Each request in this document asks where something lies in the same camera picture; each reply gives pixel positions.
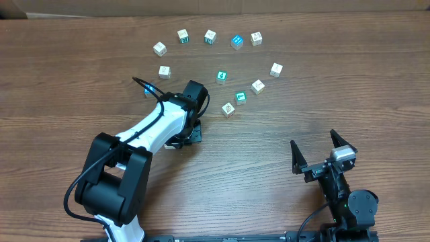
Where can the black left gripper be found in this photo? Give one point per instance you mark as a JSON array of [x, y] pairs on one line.
[[175, 139]]

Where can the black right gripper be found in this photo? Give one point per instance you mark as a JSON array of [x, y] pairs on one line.
[[314, 171]]

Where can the blue D wooden block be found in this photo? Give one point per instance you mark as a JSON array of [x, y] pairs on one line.
[[169, 147]]

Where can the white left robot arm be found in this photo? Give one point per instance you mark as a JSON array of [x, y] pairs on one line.
[[112, 185]]

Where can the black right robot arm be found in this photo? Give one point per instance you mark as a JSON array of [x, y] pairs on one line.
[[353, 212]]

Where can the blue X wooden block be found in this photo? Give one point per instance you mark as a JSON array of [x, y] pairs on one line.
[[149, 90]]

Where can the red Y wooden block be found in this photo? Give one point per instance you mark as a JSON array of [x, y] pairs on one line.
[[228, 110]]

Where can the plain globe wooden block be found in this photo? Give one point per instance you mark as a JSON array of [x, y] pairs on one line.
[[164, 72]]

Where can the green 7 wooden block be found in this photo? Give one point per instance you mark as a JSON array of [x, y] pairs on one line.
[[241, 98]]

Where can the green 4 wooden block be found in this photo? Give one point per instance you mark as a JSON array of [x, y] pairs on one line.
[[221, 77]]

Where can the yellow G wooden block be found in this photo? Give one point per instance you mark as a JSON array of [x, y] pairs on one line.
[[257, 87]]

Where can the yellow anchor wooden block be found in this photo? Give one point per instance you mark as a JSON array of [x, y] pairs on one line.
[[276, 70]]

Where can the yellow-edged wooden block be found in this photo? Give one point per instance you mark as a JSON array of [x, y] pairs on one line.
[[160, 49]]

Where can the green K wooden block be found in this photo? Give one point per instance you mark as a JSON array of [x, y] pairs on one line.
[[183, 36]]

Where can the green J wooden block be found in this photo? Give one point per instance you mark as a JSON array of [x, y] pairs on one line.
[[210, 37]]

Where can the blue-top wooden block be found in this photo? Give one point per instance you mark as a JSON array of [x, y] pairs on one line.
[[237, 42]]

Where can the yellow O wooden block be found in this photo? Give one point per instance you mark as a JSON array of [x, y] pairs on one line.
[[256, 38]]

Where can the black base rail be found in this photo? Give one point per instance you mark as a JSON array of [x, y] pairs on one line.
[[262, 238]]

